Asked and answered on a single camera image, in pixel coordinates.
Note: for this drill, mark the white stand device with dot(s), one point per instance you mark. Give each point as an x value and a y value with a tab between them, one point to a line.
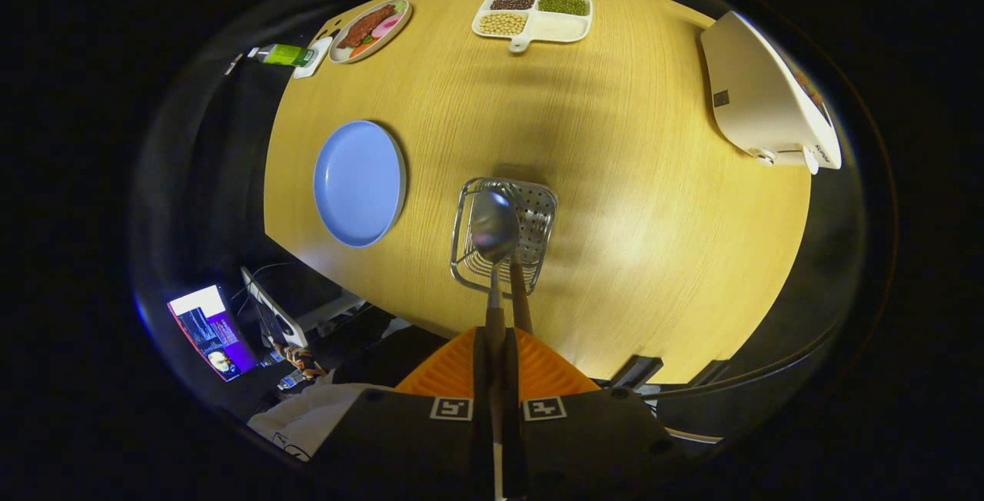
269	309

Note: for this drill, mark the plate of steak and vegetables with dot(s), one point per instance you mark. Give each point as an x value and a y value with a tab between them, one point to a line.
369	28

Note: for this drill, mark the lit computer monitor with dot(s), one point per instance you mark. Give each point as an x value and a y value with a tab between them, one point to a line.
211	332

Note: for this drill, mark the white square coaster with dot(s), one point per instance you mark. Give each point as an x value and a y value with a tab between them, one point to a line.
317	59

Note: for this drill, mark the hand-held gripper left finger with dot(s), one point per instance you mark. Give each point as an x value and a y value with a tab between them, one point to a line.
480	363

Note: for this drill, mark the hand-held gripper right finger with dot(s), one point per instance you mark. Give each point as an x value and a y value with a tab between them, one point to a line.
512	363

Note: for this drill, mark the white divided tray of beans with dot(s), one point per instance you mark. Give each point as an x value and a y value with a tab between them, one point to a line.
561	24

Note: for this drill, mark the perforated metal basket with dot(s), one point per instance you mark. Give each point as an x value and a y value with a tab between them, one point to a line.
538	217

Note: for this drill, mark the blue round plate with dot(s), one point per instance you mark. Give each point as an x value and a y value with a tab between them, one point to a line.
357	182

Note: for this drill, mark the white cloth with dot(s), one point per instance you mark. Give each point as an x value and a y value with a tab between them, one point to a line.
307	420

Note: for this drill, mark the white toaster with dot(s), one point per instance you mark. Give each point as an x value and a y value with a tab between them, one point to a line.
757	97

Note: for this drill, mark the toast slice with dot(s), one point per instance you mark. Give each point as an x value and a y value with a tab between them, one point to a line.
813	95

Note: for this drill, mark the black metal bar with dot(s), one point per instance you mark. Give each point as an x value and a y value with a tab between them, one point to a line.
636	372

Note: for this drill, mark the green drink bottle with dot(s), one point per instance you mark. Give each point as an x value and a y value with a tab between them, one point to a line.
286	55

